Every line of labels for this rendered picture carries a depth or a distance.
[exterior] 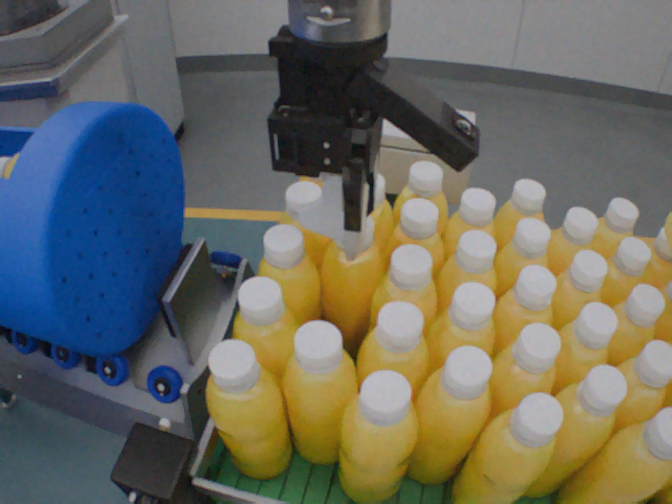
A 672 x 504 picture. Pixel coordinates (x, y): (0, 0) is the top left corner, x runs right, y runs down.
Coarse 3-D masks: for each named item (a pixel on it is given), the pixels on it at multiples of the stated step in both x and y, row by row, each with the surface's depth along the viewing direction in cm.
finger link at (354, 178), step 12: (360, 156) 39; (348, 168) 39; (360, 168) 38; (348, 180) 39; (360, 180) 39; (348, 192) 39; (360, 192) 39; (348, 204) 40; (360, 204) 40; (348, 216) 42; (360, 216) 41; (348, 228) 43; (360, 228) 42
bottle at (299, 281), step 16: (304, 256) 51; (272, 272) 51; (288, 272) 51; (304, 272) 51; (288, 288) 51; (304, 288) 52; (320, 288) 54; (288, 304) 52; (304, 304) 53; (320, 304) 56; (304, 320) 54; (320, 320) 57
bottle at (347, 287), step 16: (336, 240) 53; (336, 256) 53; (368, 256) 52; (320, 272) 56; (336, 272) 53; (352, 272) 52; (368, 272) 53; (384, 272) 55; (336, 288) 54; (352, 288) 53; (368, 288) 54; (336, 304) 56; (352, 304) 55; (368, 304) 56; (336, 320) 58; (352, 320) 57; (368, 320) 58; (352, 336) 59; (352, 352) 61
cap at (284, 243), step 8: (272, 232) 50; (280, 232) 50; (288, 232) 50; (296, 232) 50; (264, 240) 50; (272, 240) 50; (280, 240) 50; (288, 240) 50; (296, 240) 50; (272, 248) 49; (280, 248) 49; (288, 248) 49; (296, 248) 49; (272, 256) 49; (280, 256) 49; (288, 256) 49; (296, 256) 50
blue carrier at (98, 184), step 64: (0, 128) 64; (64, 128) 42; (128, 128) 48; (0, 192) 40; (64, 192) 40; (128, 192) 51; (0, 256) 40; (64, 256) 42; (128, 256) 53; (0, 320) 46; (64, 320) 43; (128, 320) 55
